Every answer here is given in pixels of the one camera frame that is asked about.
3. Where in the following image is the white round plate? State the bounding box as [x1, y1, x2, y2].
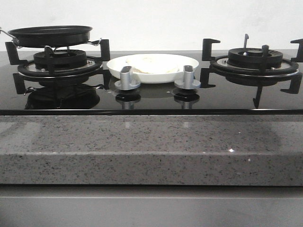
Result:
[107, 53, 199, 84]

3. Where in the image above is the fried egg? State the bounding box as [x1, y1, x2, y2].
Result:
[125, 56, 179, 74]

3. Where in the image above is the black small frying pan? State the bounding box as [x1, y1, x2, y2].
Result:
[1, 25, 92, 48]

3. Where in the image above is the black glass gas cooktop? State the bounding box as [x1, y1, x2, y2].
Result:
[0, 51, 303, 115]

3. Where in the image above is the silver left control knob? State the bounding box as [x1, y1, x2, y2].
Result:
[115, 66, 141, 91]

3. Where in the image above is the silver control knob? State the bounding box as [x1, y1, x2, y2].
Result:
[174, 65, 201, 90]
[115, 66, 141, 91]

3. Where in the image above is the silver right control knob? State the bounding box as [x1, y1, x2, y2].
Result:
[174, 65, 201, 90]

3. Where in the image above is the black left gas burner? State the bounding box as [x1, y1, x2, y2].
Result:
[34, 50, 87, 70]

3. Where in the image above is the black gas burner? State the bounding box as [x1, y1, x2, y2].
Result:
[34, 50, 87, 70]
[227, 48, 283, 69]

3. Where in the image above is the black right gas burner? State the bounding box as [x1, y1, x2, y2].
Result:
[227, 48, 283, 69]

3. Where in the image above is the black left pan support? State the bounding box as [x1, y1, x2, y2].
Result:
[5, 39, 110, 95]

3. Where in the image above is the black pan support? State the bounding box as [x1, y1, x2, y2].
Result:
[5, 39, 110, 95]
[200, 34, 303, 94]

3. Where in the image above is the black right pan support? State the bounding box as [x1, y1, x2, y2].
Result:
[200, 34, 303, 94]

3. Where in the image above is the wire trivet ring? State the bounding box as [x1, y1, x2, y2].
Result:
[11, 37, 103, 53]

